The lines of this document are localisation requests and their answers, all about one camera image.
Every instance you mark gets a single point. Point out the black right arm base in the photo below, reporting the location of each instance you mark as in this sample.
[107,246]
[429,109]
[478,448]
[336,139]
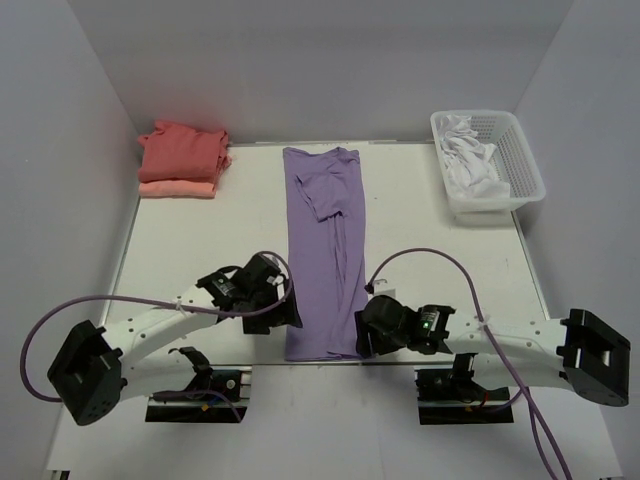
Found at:
[448,395]

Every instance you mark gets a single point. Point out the white plastic basket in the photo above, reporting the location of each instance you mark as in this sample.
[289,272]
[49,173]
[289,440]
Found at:
[513,161]

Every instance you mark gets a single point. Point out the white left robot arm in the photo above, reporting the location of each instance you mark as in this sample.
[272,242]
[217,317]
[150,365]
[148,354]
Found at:
[96,368]

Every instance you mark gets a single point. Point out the purple t-shirt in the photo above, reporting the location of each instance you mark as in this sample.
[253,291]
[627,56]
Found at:
[326,219]

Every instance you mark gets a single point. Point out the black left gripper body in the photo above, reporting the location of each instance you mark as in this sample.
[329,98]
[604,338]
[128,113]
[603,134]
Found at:
[288,311]

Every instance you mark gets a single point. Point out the folded red t-shirt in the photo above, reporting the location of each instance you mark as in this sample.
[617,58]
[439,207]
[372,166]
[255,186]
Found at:
[177,152]

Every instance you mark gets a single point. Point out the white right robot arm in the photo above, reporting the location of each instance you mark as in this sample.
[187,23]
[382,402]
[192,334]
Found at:
[580,353]

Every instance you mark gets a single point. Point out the white crumpled t-shirt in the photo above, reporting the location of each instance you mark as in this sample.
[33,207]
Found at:
[468,161]

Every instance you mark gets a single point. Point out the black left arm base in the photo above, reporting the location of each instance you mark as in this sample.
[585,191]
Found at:
[220,396]

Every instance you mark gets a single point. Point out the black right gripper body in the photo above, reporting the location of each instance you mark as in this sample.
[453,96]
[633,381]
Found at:
[363,330]

